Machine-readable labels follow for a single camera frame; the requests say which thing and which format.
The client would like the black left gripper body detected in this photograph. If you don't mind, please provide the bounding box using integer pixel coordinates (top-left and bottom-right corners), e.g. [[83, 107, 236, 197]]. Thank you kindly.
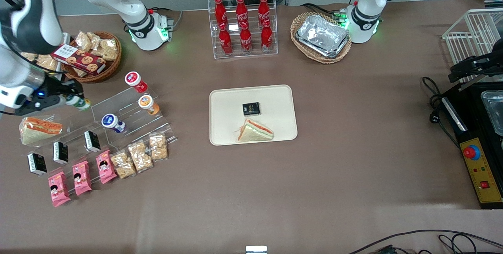
[[458, 51, 503, 74]]

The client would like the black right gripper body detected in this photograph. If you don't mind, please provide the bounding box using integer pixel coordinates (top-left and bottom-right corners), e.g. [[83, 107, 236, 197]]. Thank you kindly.
[[26, 76, 67, 103]]

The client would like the green gum bottle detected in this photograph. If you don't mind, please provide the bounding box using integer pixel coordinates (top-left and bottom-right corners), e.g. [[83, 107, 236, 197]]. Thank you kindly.
[[65, 95, 91, 111]]

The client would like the black tray sealing machine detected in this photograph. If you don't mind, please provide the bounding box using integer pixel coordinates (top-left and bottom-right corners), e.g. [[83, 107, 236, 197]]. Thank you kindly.
[[440, 83, 503, 210]]

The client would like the steel food tray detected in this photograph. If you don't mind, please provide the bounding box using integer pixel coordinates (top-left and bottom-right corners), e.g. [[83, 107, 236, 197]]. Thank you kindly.
[[481, 91, 503, 136]]

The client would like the blue gum bottle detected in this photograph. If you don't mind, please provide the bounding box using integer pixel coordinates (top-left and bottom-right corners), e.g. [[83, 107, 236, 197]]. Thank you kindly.
[[101, 114, 126, 133]]

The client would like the clear acrylic stepped gum stand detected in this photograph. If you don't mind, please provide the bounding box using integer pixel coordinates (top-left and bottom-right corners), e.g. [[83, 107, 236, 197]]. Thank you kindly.
[[91, 87, 178, 149]]

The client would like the red gum bottle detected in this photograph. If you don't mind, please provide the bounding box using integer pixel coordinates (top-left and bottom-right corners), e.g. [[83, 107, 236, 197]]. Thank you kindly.
[[125, 72, 149, 93]]

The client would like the orange gum bottle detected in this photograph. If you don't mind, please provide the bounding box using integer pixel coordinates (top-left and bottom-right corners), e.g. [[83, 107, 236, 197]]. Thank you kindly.
[[138, 95, 160, 116]]

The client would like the beige serving tray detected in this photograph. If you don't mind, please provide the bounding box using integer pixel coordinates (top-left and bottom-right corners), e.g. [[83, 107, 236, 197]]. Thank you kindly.
[[209, 85, 298, 146]]

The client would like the large wrapped triangle sandwich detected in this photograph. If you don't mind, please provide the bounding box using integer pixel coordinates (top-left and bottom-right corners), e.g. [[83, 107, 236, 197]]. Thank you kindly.
[[19, 116, 63, 145]]

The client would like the clear bag of brown snacks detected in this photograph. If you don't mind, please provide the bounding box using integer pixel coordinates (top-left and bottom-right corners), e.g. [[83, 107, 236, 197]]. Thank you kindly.
[[33, 54, 59, 72]]

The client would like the red cookie box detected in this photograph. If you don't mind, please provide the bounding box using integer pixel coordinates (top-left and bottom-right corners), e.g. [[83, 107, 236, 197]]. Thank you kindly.
[[51, 44, 106, 75]]

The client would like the clear acrylic stepped snack stand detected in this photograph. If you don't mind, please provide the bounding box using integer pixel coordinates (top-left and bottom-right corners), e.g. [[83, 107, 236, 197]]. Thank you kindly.
[[20, 114, 118, 191]]

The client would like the wicker basket with cookies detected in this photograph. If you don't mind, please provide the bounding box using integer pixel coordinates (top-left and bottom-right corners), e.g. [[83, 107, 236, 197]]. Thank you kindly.
[[61, 31, 122, 84]]

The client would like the clear bag of cookies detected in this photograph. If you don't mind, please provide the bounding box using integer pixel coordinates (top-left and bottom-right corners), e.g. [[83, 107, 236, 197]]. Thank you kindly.
[[98, 39, 119, 62], [75, 31, 93, 53], [86, 32, 105, 50]]

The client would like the black and white box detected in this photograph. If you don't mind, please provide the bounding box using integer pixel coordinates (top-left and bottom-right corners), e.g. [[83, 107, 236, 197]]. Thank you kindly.
[[53, 141, 69, 165], [84, 130, 101, 153], [27, 153, 48, 176]]

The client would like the white snack bin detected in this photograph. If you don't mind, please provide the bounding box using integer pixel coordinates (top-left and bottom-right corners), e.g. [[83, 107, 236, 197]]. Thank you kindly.
[[18, 32, 72, 74]]

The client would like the red emergency stop button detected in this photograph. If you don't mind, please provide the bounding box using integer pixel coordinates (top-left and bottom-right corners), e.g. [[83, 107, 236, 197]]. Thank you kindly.
[[463, 145, 481, 160]]

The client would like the pink snack pack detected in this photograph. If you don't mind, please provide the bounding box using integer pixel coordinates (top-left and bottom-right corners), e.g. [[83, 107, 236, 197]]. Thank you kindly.
[[48, 171, 72, 208], [95, 149, 118, 185], [72, 160, 93, 196]]

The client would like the clear bag of nut snacks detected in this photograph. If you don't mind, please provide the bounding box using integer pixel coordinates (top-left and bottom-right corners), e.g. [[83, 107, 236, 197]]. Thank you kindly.
[[110, 150, 137, 180], [128, 141, 154, 173], [148, 132, 169, 162]]

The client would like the aluminium foil container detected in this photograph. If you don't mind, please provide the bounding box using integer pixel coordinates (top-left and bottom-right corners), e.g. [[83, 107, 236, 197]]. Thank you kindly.
[[296, 14, 350, 59]]

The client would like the red cola bottle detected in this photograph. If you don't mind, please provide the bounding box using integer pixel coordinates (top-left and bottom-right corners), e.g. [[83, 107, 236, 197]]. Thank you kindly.
[[218, 23, 233, 55], [261, 19, 274, 50], [240, 22, 253, 53], [236, 0, 249, 24], [214, 0, 228, 26], [258, 0, 271, 24]]

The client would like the wicker basket with foil containers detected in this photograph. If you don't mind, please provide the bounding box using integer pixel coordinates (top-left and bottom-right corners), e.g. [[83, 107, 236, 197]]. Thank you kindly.
[[290, 12, 352, 64]]

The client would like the small black box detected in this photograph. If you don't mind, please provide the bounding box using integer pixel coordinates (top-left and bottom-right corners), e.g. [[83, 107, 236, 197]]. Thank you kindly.
[[242, 102, 261, 116]]

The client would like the clear acrylic bottle rack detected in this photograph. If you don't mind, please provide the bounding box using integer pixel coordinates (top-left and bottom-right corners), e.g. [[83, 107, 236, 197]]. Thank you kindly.
[[208, 0, 278, 59]]

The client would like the black power cable with plug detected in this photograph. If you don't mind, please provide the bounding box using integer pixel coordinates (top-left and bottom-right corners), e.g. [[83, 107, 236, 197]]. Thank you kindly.
[[422, 76, 460, 148]]

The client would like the white wire rack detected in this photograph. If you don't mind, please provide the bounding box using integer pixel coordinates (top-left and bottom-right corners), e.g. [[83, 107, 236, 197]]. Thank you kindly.
[[442, 8, 503, 91]]

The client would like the long black floor cable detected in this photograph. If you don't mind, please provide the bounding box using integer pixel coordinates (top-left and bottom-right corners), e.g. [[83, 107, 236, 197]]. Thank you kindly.
[[348, 229, 503, 254]]

